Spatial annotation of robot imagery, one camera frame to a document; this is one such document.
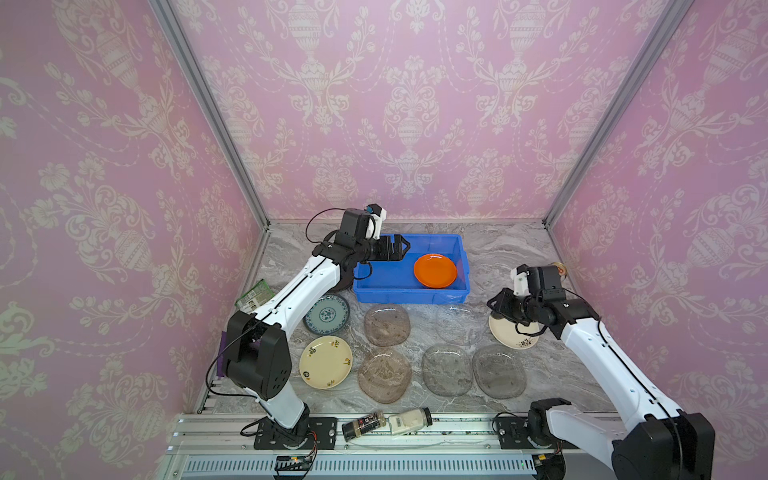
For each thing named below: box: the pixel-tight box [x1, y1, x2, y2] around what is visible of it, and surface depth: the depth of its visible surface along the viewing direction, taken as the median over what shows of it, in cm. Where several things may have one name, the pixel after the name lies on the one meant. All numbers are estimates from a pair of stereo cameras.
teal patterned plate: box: [303, 294, 351, 335], surface depth 96 cm
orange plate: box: [413, 253, 458, 289], surface depth 105 cm
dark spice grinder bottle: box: [341, 410, 387, 443], surface depth 74 cm
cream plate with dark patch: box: [488, 315, 540, 350], surface depth 90 cm
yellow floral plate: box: [299, 335, 353, 390], surface depth 87 cm
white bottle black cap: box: [388, 407, 433, 436], surface depth 74 cm
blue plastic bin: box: [353, 233, 471, 304], surface depth 103 cm
